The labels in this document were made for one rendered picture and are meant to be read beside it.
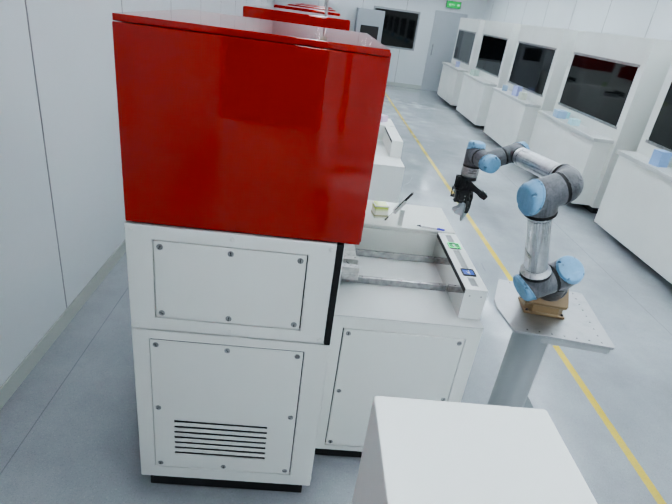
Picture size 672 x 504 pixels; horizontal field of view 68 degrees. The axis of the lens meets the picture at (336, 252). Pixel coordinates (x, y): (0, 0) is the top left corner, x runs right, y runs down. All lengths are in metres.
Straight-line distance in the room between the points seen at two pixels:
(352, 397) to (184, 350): 0.77
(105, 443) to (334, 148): 1.77
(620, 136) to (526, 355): 4.60
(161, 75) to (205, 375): 1.05
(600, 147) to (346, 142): 5.45
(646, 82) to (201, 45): 5.74
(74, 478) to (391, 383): 1.39
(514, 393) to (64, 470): 2.02
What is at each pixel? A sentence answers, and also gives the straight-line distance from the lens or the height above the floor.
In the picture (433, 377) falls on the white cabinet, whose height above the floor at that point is 0.55.
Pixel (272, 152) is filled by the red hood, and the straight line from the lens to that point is 1.52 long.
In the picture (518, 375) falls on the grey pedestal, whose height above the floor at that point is 0.50.
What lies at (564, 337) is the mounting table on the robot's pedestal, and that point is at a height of 0.82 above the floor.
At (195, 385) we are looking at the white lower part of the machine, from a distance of 1.99.
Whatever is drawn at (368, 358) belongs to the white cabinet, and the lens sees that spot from 2.12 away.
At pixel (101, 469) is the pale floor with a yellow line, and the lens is 2.56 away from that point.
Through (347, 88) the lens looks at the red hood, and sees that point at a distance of 1.47.
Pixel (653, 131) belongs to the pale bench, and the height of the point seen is 1.15.
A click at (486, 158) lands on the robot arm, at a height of 1.43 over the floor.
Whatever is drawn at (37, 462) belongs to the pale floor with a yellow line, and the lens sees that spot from 2.66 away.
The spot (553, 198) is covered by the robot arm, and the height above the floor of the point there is 1.42.
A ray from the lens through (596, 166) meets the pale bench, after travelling 6.81.
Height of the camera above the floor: 1.91
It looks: 26 degrees down
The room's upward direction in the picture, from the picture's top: 8 degrees clockwise
